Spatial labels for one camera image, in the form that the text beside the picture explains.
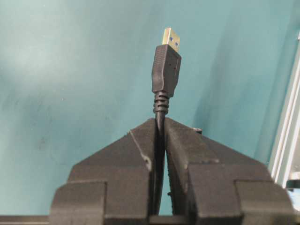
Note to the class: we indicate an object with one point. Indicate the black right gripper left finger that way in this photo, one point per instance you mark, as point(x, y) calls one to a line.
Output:
point(114, 186)

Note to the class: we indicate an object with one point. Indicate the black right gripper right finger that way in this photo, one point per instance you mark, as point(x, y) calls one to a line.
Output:
point(212, 184)

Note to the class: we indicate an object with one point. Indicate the silver aluminium extrusion frame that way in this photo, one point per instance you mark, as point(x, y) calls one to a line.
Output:
point(284, 164)

